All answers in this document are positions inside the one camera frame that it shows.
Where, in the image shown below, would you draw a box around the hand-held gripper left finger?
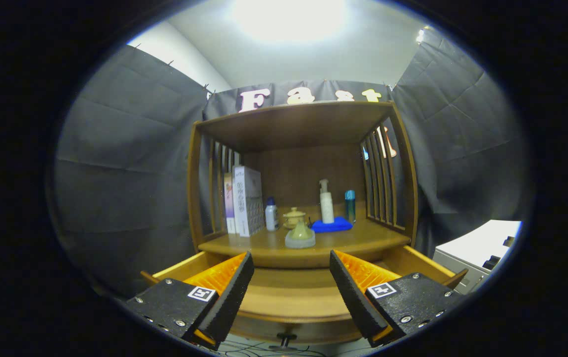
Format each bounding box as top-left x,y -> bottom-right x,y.
125,251 -> 255,351

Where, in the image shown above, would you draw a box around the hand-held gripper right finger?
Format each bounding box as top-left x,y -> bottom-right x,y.
330,249 -> 465,348

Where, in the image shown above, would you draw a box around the brown wooden drawer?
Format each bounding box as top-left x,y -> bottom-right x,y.
140,244 -> 469,353

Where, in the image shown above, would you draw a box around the pale yellow object grey base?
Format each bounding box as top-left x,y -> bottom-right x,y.
284,218 -> 316,249

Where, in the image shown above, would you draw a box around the brown wooden countertop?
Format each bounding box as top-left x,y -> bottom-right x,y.
198,203 -> 411,269

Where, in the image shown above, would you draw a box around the brown wooden cabinet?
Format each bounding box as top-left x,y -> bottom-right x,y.
187,101 -> 419,271

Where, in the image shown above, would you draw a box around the blue folded cloth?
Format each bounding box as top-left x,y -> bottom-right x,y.
310,216 -> 353,234

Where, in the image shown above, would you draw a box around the white bottle blue cap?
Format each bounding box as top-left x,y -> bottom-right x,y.
265,197 -> 280,232

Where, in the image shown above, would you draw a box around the teal blue bottle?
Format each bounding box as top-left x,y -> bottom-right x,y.
344,190 -> 356,224

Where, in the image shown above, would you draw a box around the purple pink book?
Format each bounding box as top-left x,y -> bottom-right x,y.
224,173 -> 236,235

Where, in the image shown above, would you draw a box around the white patterned book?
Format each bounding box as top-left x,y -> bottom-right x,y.
232,166 -> 265,238

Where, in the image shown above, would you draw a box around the white pump bottle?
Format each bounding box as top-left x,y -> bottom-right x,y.
319,179 -> 335,224

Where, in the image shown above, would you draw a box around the yellow lidded tea cup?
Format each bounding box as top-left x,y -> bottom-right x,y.
283,207 -> 307,230

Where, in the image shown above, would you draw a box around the white grey machine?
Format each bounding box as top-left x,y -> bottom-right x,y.
433,220 -> 522,295

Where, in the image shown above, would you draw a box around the black backdrop cloth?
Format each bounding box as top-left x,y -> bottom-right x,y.
54,27 -> 530,298

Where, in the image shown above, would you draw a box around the large ceiling light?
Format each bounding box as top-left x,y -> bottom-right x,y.
232,0 -> 346,43

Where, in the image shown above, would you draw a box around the black floor cables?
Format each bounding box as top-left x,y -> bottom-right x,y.
217,335 -> 374,357

